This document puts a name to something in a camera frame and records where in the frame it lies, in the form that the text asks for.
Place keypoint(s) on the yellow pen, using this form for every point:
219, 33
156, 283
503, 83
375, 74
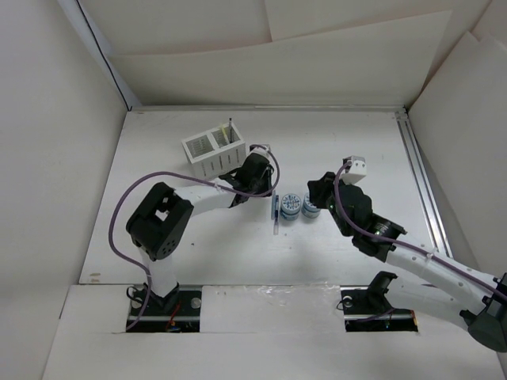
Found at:
224, 133

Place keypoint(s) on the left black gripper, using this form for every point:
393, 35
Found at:
267, 187

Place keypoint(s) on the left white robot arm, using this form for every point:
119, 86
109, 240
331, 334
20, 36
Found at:
157, 225

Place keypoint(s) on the aluminium rail right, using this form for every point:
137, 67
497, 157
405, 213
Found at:
430, 209

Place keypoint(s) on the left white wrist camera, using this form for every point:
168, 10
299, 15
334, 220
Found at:
260, 149

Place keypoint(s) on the clear blue-tipped pen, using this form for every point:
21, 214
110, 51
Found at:
275, 213

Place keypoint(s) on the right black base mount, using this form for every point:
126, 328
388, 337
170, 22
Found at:
366, 310

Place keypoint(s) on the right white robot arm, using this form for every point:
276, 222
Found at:
472, 300

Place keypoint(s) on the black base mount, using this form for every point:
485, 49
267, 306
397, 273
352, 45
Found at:
178, 312
366, 310

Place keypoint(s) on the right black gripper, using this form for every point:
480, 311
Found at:
319, 188

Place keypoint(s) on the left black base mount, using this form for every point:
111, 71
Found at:
178, 312

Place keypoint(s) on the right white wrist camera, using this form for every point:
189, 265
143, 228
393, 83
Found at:
355, 169

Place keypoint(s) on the blue-white round tin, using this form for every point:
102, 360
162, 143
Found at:
290, 205
308, 209

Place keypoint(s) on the white two-compartment slotted organizer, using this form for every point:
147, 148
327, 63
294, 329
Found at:
209, 155

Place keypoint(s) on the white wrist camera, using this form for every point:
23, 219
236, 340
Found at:
260, 149
355, 169

